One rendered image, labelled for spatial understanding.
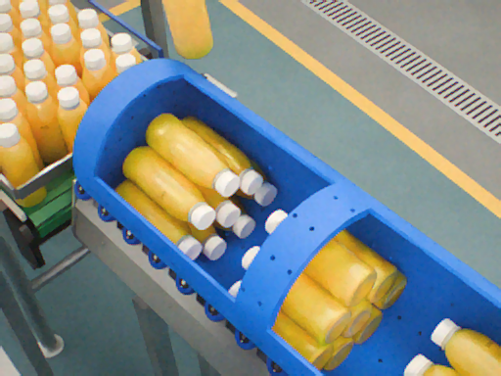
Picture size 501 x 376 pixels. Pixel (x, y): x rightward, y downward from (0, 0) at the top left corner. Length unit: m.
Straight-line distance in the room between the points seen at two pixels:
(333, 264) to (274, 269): 0.09
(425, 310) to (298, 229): 0.30
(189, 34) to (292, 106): 1.77
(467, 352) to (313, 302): 0.22
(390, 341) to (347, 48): 2.18
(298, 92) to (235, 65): 0.31
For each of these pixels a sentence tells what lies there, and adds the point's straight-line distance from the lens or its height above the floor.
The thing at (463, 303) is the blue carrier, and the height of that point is 1.06.
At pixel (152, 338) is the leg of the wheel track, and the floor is 0.50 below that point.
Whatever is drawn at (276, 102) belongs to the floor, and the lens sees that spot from 3.03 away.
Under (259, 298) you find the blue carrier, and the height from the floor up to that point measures 1.16.
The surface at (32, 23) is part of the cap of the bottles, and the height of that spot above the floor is 1.08.
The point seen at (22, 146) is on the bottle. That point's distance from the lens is 1.48.
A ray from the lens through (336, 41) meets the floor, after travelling 3.33.
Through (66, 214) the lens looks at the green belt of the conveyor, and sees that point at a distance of 1.58.
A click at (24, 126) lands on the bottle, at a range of 1.54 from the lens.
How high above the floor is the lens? 2.05
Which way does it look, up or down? 52 degrees down
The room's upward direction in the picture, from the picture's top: 1 degrees clockwise
